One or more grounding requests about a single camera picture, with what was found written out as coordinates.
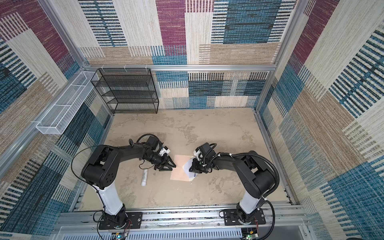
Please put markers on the white wire mesh basket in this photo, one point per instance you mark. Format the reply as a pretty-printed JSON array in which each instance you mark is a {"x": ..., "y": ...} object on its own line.
[{"x": 59, "y": 116}]

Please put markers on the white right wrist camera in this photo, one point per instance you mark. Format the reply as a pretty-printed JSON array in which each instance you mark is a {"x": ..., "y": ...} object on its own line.
[{"x": 198, "y": 154}]

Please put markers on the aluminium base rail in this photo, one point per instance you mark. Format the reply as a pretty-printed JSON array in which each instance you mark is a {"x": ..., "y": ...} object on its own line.
[{"x": 216, "y": 222}]

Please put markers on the pink envelope with flap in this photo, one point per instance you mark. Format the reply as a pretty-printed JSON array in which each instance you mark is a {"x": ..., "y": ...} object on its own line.
[{"x": 178, "y": 173}]

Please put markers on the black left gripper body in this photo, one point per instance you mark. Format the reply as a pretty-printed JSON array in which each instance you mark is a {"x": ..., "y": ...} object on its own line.
[{"x": 158, "y": 160}]

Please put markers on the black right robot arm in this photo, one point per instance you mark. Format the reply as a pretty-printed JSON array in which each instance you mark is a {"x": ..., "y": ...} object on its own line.
[{"x": 258, "y": 175}]

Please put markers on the black wire shelf rack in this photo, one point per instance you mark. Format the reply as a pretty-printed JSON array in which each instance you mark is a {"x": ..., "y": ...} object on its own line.
[{"x": 127, "y": 90}]

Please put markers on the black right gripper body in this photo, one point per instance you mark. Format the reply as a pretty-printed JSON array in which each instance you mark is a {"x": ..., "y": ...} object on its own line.
[{"x": 200, "y": 166}]

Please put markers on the blue bordered white letter paper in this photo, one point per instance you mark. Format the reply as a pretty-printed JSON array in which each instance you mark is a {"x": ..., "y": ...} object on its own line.
[{"x": 187, "y": 169}]

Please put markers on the white glue stick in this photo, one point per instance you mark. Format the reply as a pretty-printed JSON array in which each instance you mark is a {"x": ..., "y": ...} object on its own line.
[{"x": 144, "y": 177}]

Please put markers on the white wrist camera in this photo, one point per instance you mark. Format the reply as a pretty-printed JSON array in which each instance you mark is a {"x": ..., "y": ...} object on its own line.
[
  {"x": 198, "y": 154},
  {"x": 164, "y": 150}
]

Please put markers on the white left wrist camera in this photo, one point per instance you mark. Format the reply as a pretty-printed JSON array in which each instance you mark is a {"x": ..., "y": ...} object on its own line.
[{"x": 164, "y": 150}]

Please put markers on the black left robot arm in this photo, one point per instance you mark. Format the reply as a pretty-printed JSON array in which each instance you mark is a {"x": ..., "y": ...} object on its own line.
[{"x": 101, "y": 170}]

